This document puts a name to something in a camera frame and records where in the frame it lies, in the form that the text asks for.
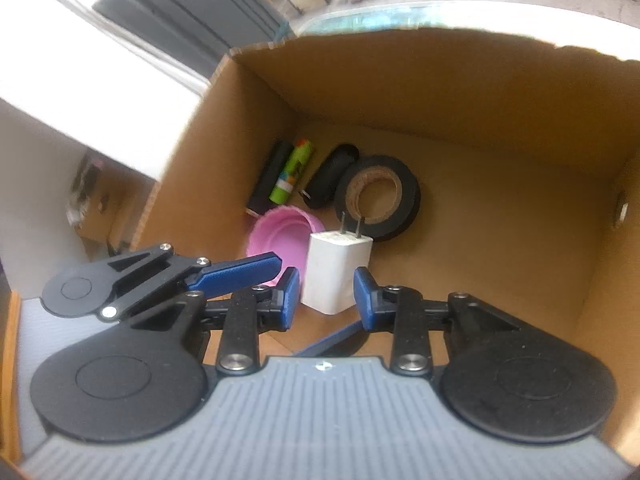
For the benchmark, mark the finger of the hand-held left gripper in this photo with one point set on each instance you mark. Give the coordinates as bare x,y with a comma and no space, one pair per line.
240,272
330,342

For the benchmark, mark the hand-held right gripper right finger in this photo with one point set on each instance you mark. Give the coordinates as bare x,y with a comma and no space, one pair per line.
365,300

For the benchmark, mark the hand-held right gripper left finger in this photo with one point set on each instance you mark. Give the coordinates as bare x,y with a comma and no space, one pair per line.
290,300

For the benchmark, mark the white charger plug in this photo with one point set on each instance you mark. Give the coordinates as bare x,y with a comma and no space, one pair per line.
332,270

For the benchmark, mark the black tape roll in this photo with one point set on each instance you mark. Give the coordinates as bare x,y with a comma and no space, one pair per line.
400,195

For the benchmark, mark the green glue stick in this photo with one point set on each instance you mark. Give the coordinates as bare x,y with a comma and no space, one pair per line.
292,172

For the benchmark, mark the black oval case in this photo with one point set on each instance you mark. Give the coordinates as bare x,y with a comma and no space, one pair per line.
327,175

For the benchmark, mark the brown cardboard box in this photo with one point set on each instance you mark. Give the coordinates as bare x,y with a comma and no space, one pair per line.
475,210

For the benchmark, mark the black tube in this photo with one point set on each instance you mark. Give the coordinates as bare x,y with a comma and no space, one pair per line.
270,175

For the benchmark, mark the dark grey cabinet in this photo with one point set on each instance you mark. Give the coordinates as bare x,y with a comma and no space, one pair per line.
190,5

